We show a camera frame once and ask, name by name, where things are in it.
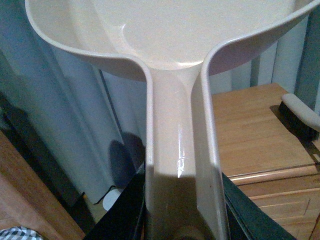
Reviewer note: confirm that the teal curtain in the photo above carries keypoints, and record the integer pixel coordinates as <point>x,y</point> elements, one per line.
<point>51,47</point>

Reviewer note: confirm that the black white checkered bedsheet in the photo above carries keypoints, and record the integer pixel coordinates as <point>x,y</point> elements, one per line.
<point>20,233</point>

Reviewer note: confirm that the beige hand brush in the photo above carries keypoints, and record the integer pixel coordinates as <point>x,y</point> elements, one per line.
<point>302,120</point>

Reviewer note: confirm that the wooden nightstand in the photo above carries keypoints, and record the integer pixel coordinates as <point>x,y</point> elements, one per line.
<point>263,157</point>

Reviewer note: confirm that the white round floor device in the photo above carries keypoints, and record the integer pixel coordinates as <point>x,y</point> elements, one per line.
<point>111,197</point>

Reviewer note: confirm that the beige plastic dustpan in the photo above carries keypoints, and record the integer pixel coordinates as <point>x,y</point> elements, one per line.
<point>184,187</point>

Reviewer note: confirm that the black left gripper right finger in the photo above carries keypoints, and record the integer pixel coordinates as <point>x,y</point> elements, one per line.
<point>246,220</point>

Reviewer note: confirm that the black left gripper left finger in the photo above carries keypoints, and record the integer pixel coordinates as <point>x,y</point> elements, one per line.
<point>125,219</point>

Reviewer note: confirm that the wooden bed frame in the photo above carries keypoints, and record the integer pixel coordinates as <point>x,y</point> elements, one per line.
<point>26,201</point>

